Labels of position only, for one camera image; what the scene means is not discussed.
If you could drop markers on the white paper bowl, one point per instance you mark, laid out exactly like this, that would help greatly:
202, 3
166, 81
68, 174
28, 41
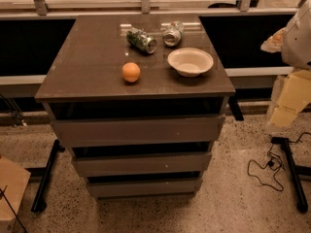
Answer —
190, 62

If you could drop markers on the black table leg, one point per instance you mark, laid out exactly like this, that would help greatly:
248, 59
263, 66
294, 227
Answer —
44, 173
296, 171

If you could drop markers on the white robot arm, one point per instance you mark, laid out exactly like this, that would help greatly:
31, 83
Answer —
294, 40

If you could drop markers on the grey drawer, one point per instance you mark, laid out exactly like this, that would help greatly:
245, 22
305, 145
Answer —
111, 190
100, 133
144, 164

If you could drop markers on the grey bottom drawer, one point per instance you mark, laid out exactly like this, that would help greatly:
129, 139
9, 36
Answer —
111, 190

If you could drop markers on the black right table leg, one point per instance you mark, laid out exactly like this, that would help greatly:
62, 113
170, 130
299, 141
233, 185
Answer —
296, 171

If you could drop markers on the silver green soda can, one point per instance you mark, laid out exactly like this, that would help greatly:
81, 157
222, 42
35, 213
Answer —
173, 33

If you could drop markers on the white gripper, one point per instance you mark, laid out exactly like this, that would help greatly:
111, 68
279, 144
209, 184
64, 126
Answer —
298, 43

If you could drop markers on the orange fruit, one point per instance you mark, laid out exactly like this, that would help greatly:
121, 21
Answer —
131, 72

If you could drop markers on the cardboard box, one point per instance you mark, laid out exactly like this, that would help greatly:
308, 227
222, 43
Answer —
13, 182

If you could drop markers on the grey top drawer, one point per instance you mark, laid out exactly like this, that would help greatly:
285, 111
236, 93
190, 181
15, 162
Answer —
100, 133

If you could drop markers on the black left table leg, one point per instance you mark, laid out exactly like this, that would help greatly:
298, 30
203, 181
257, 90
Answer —
44, 173

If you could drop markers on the green crushed soda can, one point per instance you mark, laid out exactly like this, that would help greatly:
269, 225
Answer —
141, 40

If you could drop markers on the grey middle drawer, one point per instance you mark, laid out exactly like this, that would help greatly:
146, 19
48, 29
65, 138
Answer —
144, 164

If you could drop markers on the grey drawer cabinet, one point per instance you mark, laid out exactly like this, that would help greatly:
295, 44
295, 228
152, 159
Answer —
85, 82

